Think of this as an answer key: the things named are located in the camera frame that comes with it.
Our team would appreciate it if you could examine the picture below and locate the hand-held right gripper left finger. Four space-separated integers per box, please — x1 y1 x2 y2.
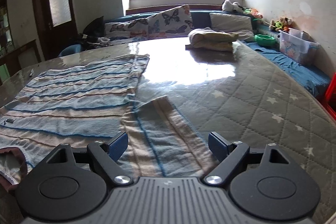
45 132 132 186

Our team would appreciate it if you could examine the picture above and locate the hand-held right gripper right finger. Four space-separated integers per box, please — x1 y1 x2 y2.
205 132 292 186

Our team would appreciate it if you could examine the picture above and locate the blue beige striped sweater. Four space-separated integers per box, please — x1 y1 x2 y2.
0 54 219 185

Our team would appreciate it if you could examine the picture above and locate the blue sofa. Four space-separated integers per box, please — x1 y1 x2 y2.
59 10 331 98

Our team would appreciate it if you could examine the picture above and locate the folded yellow beige cloth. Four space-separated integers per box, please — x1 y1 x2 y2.
185 28 240 52

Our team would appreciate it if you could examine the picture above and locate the butterfly print pillow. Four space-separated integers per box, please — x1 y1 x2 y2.
146 4 195 34
109 30 168 41
105 18 151 33

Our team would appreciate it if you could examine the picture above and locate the green bowl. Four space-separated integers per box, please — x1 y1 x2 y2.
255 34 276 47

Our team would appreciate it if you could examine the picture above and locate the black bag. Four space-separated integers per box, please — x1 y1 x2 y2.
76 17 105 46

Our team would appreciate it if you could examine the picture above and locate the red plastic stool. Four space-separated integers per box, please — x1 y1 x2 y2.
322 73 336 119

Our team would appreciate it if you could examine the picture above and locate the grey pillow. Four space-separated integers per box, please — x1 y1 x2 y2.
209 12 254 42

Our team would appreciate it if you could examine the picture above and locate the clear plastic storage box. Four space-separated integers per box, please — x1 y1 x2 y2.
279 28 319 65

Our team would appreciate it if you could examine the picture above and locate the white panel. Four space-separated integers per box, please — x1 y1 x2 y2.
17 46 37 68

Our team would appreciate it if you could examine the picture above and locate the orange green plush toy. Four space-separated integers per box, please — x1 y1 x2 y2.
244 7 263 19

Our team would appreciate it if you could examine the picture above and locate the dark wooden sideboard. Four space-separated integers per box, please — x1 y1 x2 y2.
0 39 41 75

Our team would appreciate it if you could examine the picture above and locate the white black plush toy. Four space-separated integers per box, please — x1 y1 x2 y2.
222 0 244 13

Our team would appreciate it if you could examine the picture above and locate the brown plush toy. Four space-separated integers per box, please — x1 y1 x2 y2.
278 17 293 28

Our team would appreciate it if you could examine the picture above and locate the dark wooden door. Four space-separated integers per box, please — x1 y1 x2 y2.
30 0 78 58

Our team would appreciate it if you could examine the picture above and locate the glass front cabinet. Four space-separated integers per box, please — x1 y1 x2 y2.
0 0 16 83

